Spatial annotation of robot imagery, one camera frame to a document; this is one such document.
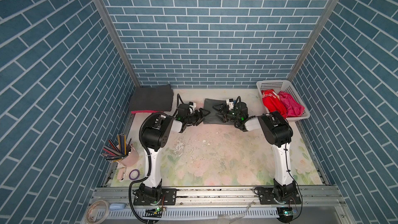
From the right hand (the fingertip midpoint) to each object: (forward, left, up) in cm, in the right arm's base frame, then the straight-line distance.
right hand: (213, 109), depth 98 cm
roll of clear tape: (-58, +45, -7) cm, 74 cm away
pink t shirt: (+5, -51, -1) cm, 51 cm away
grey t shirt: (-3, 0, -6) cm, 7 cm away
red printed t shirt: (+6, -36, +5) cm, 37 cm away
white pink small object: (-41, +46, -5) cm, 62 cm away
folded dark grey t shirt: (+9, +40, -3) cm, 42 cm away
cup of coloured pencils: (-32, +46, 0) cm, 56 cm away
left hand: (-3, +4, -3) cm, 6 cm away
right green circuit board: (-51, -36, -10) cm, 63 cm away
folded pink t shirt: (-2, +46, -3) cm, 46 cm away
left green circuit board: (-55, +25, -9) cm, 61 cm away
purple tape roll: (-40, +40, -9) cm, 57 cm away
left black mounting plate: (-49, +19, -8) cm, 53 cm away
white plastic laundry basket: (+29, -52, -3) cm, 59 cm away
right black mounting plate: (-45, -31, +2) cm, 55 cm away
